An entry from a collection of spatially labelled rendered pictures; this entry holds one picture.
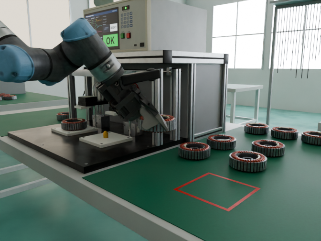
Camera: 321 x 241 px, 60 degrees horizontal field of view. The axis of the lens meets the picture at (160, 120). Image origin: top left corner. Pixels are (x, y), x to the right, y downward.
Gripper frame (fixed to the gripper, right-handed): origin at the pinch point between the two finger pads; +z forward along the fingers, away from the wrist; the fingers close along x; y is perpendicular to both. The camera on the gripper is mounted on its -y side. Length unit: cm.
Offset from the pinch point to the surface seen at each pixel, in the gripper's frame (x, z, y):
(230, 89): -237, 156, -165
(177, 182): 11.6, 11.3, 8.5
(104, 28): -53, -25, -19
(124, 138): -28.1, 8.5, 8.3
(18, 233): -112, 44, 93
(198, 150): -1.4, 18.4, -5.5
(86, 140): -32.1, 0.0, 19.4
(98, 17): -57, -30, -21
